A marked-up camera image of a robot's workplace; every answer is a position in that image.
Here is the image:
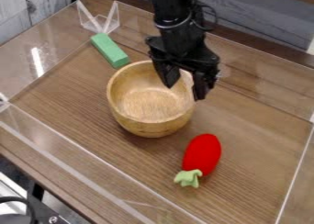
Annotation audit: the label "clear acrylic corner bracket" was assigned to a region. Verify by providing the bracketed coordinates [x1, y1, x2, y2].
[76, 1, 120, 34]

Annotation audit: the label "clear acrylic tray walls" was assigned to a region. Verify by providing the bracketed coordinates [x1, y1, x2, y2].
[0, 6, 314, 224]

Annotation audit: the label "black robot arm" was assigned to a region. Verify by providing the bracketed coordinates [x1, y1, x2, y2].
[146, 0, 219, 101]

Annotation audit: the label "black table leg bracket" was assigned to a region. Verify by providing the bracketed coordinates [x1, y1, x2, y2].
[27, 182, 70, 224]

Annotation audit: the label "red plush strawberry toy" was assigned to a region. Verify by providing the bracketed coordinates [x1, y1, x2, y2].
[174, 134, 222, 188]

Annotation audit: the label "green rectangular block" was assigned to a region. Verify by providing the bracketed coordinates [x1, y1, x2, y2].
[91, 33, 130, 69]

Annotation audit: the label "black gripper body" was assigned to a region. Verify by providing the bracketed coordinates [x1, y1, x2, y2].
[145, 35, 219, 73]

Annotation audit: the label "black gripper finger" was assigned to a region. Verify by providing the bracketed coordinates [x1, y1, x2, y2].
[193, 69, 218, 100]
[153, 58, 181, 88]

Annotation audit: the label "wooden bowl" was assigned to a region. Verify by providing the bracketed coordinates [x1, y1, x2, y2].
[107, 61, 195, 138]

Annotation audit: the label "black cable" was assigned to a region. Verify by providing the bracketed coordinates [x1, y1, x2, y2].
[0, 196, 38, 224]

